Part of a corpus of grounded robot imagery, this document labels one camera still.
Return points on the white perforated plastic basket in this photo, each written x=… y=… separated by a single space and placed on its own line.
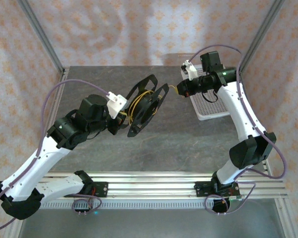
x=208 y=109

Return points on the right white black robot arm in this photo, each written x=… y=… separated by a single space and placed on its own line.
x=238 y=111

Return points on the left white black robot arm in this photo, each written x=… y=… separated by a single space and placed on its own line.
x=32 y=171

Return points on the grey metal sheet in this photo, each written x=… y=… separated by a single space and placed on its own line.
x=151 y=223

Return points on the aluminium rail base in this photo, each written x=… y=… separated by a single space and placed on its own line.
x=151 y=186

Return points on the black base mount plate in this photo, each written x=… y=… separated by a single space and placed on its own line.
x=202 y=189
x=101 y=189

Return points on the aluminium frame post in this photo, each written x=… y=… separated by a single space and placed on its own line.
x=260 y=34
x=42 y=34

